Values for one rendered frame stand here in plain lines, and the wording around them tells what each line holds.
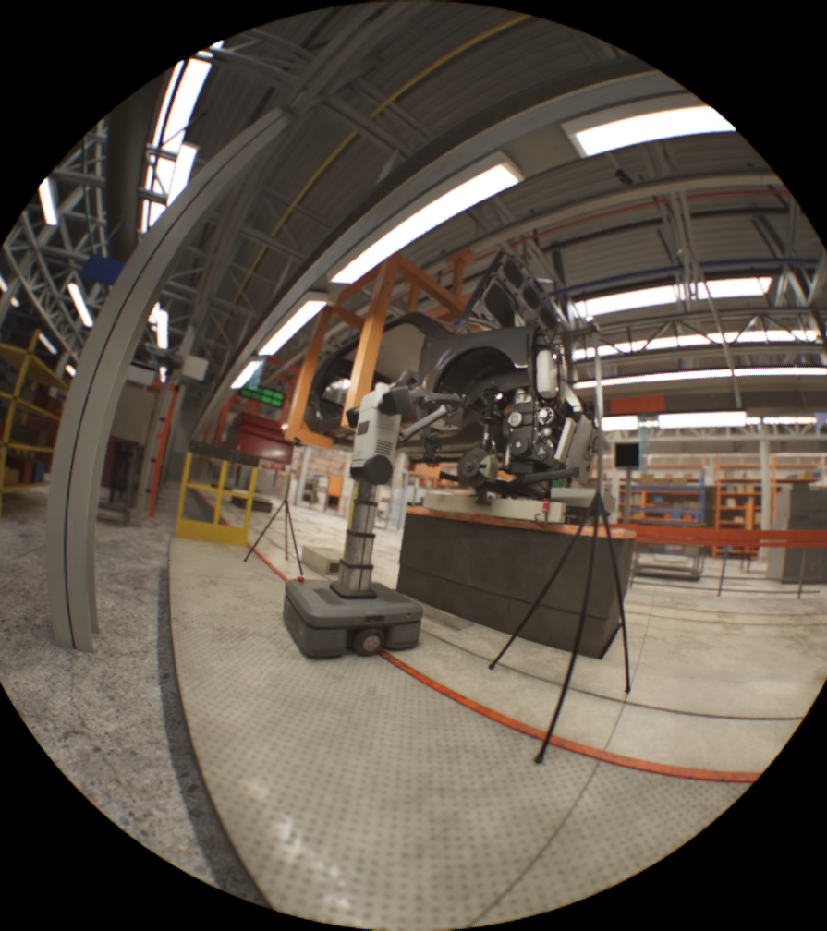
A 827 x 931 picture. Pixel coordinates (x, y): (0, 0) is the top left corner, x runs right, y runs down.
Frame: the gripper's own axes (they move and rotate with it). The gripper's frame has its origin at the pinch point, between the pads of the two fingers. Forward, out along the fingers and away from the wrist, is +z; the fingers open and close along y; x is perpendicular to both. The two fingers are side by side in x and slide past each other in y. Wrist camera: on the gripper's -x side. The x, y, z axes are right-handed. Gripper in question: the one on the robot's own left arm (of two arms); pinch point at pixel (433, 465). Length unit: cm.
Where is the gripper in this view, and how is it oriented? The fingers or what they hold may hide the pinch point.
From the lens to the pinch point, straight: 220.1
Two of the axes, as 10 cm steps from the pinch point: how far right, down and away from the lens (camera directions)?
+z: 2.7, 9.5, 1.6
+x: -7.7, 3.2, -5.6
